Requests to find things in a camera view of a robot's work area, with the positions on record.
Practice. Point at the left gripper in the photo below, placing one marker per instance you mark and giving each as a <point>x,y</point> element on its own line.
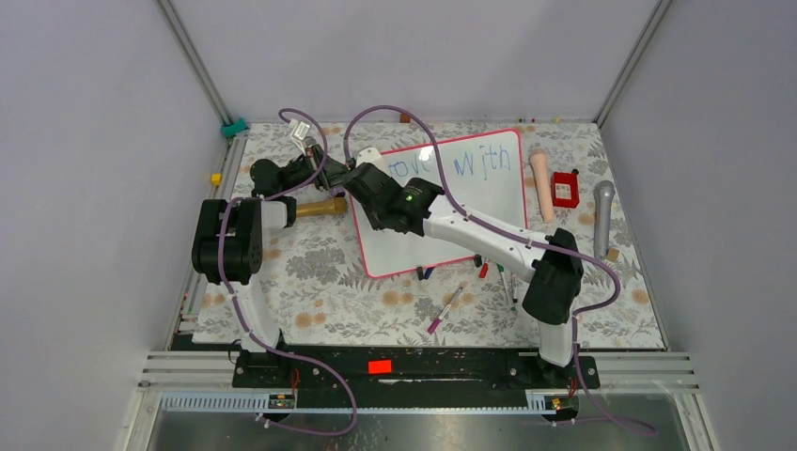
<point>334,171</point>

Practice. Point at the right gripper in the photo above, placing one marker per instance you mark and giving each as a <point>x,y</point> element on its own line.
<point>375,224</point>

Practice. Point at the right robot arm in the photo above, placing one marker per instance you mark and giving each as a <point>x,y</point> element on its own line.
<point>548,264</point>

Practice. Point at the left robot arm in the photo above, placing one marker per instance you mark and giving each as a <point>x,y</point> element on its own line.
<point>228,247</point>

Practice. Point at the gold microphone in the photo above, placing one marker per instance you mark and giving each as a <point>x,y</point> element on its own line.
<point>331,206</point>

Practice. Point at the teal corner clip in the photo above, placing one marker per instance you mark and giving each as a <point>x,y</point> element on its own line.
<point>232,129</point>

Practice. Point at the magenta capped marker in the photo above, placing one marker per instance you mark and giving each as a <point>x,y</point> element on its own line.
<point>447,307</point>

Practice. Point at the green capped marker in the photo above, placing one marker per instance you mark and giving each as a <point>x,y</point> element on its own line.
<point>506,287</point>

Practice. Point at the black capped marker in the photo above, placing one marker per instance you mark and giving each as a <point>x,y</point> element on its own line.
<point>513,288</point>

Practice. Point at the red tape label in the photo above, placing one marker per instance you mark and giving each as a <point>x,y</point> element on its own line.
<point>379,367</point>

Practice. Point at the peach pink microphone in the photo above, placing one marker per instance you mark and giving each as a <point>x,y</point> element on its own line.
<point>539,162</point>

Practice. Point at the small red box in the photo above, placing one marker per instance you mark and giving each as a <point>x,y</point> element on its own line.
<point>565,189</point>

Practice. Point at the silver grey microphone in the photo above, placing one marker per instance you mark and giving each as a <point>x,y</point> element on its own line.
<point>604,194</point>

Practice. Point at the small wooden cube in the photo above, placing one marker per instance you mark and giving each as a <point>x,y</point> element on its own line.
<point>612,255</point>

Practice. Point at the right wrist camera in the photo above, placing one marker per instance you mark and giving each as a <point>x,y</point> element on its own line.
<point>373,156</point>

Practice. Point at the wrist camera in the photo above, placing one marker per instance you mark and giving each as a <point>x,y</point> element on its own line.
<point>373,156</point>
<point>299,135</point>

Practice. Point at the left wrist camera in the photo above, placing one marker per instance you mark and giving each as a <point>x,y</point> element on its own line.
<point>299,135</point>

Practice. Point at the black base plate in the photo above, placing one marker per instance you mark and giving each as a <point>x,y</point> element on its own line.
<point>336,377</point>

